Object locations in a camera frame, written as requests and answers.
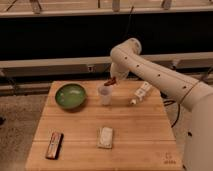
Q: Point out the white plastic bottle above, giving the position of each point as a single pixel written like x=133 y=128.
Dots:
x=140 y=93

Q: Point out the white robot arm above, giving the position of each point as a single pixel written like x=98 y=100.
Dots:
x=196 y=96

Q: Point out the red chili pepper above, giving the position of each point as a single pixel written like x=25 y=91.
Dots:
x=110 y=82

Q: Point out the brown chocolate bar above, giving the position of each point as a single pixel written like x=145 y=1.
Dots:
x=53 y=149

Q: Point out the green ceramic bowl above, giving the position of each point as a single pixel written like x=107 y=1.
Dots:
x=70 y=96

